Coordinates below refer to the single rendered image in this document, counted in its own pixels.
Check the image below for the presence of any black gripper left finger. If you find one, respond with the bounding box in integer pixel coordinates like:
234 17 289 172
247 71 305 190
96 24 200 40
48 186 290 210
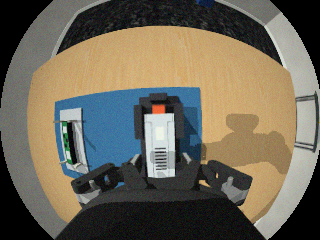
71 154 147 208

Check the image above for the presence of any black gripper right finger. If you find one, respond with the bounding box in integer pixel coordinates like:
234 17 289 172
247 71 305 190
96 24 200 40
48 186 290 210
173 153 253 206

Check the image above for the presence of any grey box cover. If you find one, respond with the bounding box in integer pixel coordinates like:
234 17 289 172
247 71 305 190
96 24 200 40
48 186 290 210
144 113 175 178

